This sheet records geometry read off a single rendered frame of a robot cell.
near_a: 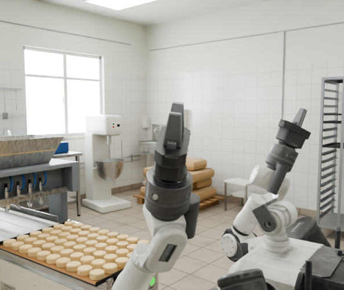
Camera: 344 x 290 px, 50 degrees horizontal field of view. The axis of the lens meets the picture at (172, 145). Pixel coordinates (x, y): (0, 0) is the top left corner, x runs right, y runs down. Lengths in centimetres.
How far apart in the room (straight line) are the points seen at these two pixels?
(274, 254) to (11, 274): 112
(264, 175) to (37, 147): 117
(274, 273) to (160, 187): 35
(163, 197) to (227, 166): 533
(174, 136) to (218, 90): 542
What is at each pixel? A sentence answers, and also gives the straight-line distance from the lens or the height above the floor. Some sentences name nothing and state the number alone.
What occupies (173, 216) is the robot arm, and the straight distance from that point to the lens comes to 71.
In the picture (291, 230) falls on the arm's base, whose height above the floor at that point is 110.
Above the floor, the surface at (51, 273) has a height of 86.
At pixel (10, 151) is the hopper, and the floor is 126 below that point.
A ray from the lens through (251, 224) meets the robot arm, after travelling 132.
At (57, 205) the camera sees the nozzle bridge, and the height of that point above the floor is 92.
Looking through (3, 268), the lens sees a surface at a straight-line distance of 177.
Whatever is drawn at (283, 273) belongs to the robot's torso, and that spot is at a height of 110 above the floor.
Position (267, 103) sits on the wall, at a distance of 560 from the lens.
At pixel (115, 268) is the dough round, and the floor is 92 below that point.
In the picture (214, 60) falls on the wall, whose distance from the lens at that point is 613.
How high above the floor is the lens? 146
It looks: 5 degrees down
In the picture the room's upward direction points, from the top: straight up
